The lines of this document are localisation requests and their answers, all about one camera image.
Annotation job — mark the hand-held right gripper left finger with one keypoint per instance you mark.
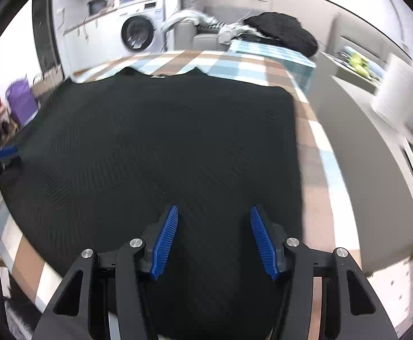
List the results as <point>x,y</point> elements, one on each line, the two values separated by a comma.
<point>164,244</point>

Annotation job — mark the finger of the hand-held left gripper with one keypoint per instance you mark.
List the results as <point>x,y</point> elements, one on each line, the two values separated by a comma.
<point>6,152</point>

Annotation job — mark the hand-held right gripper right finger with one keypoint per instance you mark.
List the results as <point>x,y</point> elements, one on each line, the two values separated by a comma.
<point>265,244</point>

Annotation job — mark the black knit shirt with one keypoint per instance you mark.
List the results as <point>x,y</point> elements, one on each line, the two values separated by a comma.
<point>157,131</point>

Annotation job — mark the purple bin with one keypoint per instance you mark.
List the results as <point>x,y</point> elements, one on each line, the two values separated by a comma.
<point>20,101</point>

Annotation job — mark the grey counter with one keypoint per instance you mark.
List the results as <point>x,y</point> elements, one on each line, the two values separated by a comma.
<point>362,166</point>

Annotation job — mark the white base cabinet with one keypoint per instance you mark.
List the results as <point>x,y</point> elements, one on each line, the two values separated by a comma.
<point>93,46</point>

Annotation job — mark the white washing machine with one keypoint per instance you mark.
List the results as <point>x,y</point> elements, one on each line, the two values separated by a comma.
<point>139,32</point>

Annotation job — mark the grey low cabinet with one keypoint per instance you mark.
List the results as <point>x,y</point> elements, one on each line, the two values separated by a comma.
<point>355,74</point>

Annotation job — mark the teal checked blanket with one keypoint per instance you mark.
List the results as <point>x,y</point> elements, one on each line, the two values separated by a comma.
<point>273,51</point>

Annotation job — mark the white paper roll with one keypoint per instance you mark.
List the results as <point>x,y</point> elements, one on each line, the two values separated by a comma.
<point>396,92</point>

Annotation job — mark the yellow-green object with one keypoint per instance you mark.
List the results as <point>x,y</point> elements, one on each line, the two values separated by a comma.
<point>358,62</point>

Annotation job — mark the grey armchair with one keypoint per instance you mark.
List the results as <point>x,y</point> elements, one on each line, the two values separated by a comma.
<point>199,39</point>

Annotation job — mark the black cloth pile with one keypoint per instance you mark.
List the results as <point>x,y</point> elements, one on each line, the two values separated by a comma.
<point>281,30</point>

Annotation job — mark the grey and white cloth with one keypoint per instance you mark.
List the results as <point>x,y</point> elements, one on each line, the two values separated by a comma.
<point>188,17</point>

